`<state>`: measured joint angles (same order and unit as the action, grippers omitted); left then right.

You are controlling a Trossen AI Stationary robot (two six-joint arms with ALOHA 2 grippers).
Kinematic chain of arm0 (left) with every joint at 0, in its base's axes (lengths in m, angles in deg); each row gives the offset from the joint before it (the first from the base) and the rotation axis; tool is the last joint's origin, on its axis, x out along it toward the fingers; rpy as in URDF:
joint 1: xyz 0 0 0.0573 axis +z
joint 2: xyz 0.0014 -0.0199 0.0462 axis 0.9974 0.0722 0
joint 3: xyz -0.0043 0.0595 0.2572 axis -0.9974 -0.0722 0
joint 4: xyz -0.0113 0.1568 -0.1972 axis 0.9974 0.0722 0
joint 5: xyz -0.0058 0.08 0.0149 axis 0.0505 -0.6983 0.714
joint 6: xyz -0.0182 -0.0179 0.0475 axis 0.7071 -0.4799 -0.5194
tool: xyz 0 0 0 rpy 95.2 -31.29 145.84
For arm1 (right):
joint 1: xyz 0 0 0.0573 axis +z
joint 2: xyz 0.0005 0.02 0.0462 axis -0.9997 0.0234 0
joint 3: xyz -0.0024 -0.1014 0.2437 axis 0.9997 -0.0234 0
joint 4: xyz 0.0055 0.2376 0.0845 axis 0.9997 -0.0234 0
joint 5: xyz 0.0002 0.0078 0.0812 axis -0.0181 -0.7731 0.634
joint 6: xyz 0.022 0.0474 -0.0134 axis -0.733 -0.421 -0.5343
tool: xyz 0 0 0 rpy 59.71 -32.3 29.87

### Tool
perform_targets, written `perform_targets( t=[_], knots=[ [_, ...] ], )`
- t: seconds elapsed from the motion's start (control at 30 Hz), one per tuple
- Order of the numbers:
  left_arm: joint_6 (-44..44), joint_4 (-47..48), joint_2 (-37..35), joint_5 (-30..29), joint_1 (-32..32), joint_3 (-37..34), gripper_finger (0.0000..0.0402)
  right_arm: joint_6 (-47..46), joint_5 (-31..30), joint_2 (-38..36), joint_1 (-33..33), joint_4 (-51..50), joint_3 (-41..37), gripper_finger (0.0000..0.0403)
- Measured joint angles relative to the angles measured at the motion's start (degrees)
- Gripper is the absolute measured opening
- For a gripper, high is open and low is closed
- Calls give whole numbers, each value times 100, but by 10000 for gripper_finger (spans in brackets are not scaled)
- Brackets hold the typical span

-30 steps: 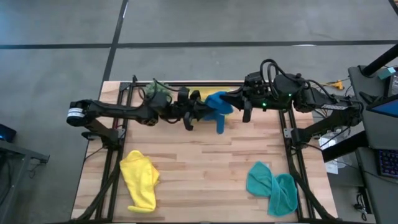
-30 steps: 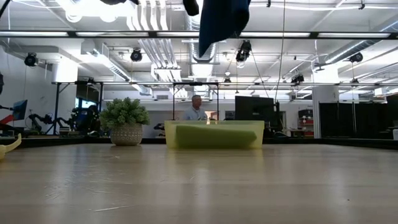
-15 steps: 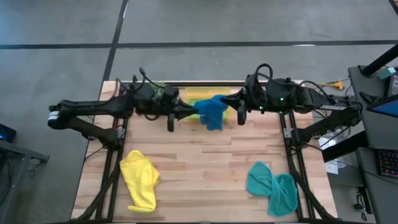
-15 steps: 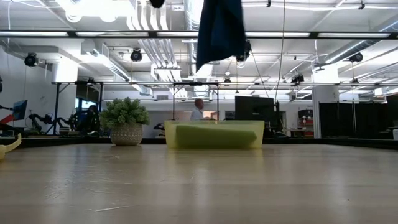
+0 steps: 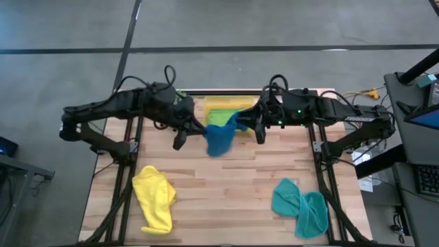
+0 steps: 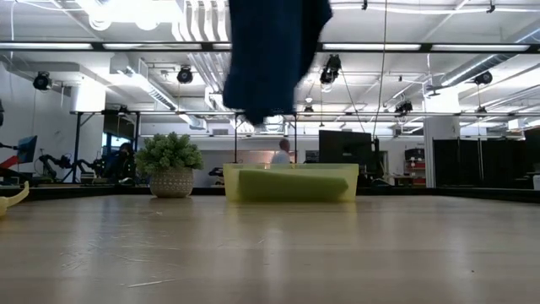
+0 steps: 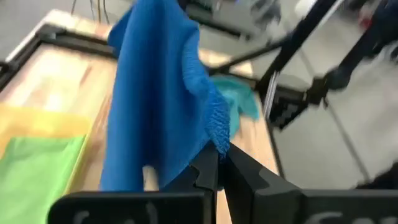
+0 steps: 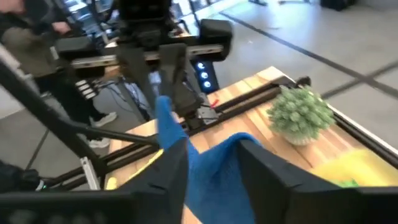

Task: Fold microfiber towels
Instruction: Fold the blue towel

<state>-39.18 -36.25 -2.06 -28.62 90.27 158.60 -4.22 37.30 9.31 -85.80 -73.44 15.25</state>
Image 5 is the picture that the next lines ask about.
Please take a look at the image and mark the teal microfiber towel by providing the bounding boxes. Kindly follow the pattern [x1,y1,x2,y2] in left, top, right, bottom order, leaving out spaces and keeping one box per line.
[271,177,329,239]

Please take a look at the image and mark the black pole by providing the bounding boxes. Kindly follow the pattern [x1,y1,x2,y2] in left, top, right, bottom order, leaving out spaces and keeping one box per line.
[399,47,439,86]

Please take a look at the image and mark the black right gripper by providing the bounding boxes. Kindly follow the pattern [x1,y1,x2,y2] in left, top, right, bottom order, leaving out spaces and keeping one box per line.
[236,87,323,127]

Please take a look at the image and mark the yellow floor cable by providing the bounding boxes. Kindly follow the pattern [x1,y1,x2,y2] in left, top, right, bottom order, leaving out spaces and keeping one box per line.
[339,87,381,104]

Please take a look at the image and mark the white paper sheets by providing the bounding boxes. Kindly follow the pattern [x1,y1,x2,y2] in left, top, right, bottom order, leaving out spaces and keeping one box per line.
[351,150,375,193]

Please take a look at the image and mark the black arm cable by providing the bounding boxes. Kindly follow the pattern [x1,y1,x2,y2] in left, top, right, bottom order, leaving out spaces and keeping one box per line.
[112,64,178,93]
[269,73,357,110]

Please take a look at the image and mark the grey side desk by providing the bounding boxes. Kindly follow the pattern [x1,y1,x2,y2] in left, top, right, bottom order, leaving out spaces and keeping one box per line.
[383,71,439,247]

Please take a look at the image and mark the laptop with blue screen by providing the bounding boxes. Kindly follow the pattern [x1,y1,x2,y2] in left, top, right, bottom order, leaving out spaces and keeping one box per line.
[403,102,439,131]

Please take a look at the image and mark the blue microfiber towel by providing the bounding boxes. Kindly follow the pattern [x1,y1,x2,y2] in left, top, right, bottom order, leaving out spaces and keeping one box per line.
[204,111,250,158]

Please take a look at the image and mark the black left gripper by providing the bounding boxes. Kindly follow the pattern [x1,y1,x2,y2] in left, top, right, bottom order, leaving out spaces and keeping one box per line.
[145,82,209,137]

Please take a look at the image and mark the artificial green potted plant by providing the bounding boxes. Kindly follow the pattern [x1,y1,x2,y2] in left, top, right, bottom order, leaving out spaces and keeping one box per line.
[174,89,189,106]

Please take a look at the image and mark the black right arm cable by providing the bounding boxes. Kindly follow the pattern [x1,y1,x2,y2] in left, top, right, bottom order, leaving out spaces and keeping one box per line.
[269,73,357,110]

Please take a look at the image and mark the small teal box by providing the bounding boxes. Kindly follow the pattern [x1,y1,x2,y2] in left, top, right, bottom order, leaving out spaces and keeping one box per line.
[416,73,438,89]

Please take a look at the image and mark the black keyboard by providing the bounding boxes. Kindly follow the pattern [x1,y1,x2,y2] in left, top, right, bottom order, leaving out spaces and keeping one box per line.
[413,164,439,197]

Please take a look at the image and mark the green microfiber towel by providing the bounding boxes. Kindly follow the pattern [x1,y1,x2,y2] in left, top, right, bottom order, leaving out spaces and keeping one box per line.
[207,108,241,127]

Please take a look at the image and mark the yellow translucent plastic bin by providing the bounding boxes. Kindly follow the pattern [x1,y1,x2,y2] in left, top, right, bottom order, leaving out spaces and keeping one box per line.
[204,95,257,137]

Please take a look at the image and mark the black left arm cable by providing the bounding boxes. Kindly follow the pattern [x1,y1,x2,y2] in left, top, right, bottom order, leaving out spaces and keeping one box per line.
[112,64,178,93]

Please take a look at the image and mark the dark device blue screen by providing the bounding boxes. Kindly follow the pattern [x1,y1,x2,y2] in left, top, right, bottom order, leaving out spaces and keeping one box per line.
[0,136,19,158]

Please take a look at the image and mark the black aluminium table frame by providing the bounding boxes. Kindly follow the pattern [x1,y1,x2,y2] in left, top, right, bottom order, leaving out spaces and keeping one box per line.
[78,82,378,247]

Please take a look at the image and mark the yellow microfiber towel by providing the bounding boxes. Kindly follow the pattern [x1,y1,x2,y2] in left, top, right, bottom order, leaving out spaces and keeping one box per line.
[132,165,177,236]

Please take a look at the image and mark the dark side desk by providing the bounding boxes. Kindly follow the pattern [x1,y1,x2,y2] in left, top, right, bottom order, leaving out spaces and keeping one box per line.
[0,136,56,247]

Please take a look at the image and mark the black slanted beam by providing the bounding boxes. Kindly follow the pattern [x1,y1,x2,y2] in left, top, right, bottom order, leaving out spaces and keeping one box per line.
[355,143,407,180]

